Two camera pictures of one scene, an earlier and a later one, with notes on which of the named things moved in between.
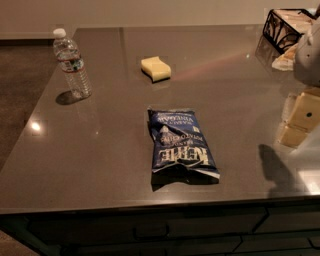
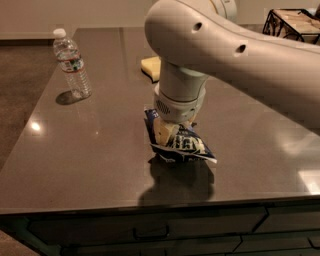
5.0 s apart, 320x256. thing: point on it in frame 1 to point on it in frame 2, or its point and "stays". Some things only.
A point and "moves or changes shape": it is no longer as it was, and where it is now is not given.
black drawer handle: (151, 237) stays
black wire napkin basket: (285, 26) stays
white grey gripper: (308, 60) to (179, 108)
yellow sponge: (156, 69) stays
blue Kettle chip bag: (181, 153) moves or changes shape
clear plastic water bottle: (67, 52) stays
